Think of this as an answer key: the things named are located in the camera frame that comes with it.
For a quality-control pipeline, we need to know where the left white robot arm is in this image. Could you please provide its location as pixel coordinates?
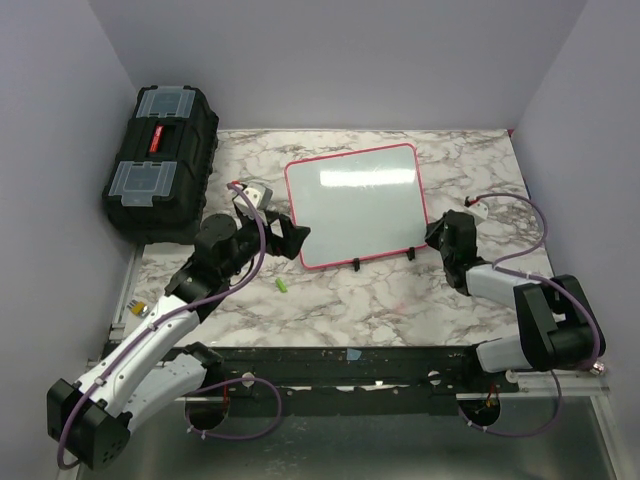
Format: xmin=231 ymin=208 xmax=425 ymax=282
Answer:
xmin=46 ymin=211 xmax=311 ymax=470

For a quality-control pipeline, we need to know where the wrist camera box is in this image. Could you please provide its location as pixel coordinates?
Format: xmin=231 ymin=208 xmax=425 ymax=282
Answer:
xmin=233 ymin=182 xmax=273 ymax=218
xmin=464 ymin=197 xmax=489 ymax=225

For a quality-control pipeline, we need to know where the pink-framed whiteboard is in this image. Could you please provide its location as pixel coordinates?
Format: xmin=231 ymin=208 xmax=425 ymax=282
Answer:
xmin=284 ymin=143 xmax=428 ymax=270

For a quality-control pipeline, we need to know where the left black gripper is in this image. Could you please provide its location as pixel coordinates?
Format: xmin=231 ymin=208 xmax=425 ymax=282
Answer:
xmin=222 ymin=209 xmax=309 ymax=280

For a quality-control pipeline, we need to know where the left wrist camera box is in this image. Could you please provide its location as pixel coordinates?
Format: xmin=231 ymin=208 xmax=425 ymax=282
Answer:
xmin=233 ymin=182 xmax=273 ymax=218

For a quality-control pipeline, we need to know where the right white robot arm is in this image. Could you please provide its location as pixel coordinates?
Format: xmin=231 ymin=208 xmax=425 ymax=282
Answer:
xmin=425 ymin=210 xmax=606 ymax=392

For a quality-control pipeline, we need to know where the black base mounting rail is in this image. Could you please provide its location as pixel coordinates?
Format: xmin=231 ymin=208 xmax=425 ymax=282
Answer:
xmin=157 ymin=346 xmax=525 ymax=418

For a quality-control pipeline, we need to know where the aluminium extrusion frame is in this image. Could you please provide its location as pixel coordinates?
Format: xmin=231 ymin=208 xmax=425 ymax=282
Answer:
xmin=57 ymin=244 xmax=621 ymax=480

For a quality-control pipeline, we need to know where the black plastic toolbox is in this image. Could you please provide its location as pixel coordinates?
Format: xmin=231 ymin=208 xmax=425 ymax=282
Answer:
xmin=102 ymin=85 xmax=219 ymax=245

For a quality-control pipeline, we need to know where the blue tape piece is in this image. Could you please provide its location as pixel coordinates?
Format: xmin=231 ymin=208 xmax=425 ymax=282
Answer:
xmin=345 ymin=348 xmax=363 ymax=362

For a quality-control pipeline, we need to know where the green marker cap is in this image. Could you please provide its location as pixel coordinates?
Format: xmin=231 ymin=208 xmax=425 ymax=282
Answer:
xmin=275 ymin=278 xmax=288 ymax=293

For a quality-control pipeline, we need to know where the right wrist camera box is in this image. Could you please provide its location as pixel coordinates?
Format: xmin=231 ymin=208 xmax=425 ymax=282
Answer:
xmin=464 ymin=197 xmax=489 ymax=225

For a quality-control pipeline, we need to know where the small yellow metal clip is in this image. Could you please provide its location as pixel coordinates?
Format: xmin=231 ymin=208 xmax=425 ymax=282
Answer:
xmin=127 ymin=299 xmax=149 ymax=318

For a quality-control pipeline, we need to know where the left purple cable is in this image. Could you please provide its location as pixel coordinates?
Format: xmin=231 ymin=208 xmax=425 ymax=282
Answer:
xmin=55 ymin=180 xmax=284 ymax=471

